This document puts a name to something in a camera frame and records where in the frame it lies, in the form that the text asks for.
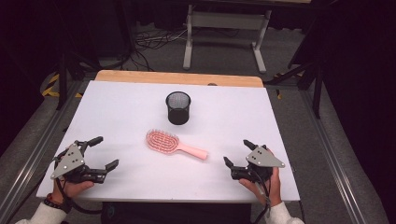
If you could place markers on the person's right hand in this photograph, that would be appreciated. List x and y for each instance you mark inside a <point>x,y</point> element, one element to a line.
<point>274,189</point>

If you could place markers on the wooden table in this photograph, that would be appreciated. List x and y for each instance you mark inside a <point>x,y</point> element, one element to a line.
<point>174,77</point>

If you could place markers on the black curtain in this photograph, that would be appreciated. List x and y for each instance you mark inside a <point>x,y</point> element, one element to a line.
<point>28,46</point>
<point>364,77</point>

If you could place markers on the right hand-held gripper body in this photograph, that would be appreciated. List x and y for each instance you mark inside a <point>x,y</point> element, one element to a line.
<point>264,158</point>

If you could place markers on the pink hairbrush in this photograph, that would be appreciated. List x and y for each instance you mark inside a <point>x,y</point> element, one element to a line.
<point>163,142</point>

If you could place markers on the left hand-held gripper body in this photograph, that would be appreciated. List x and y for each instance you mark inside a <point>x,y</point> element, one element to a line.
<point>70,160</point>

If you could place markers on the grey metal table frame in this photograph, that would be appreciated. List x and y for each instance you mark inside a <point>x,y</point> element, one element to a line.
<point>227,21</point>

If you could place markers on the person's left hand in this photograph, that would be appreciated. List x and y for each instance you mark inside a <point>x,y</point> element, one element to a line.
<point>70,190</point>

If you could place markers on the black mesh pen holder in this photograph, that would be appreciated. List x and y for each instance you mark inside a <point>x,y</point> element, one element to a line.
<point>178,115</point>

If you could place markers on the aluminium floor rail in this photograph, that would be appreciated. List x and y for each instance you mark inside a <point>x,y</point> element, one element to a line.
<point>334,161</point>
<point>34,158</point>

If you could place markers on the yellow black floor tape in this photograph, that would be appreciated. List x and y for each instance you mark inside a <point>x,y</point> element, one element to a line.
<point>278,93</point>
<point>51,88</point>

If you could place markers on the white table cover board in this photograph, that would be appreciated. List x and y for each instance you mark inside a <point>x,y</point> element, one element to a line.
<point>130,109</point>

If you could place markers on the black metal stand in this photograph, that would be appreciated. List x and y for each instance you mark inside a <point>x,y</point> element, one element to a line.
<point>63,81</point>
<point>317,90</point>

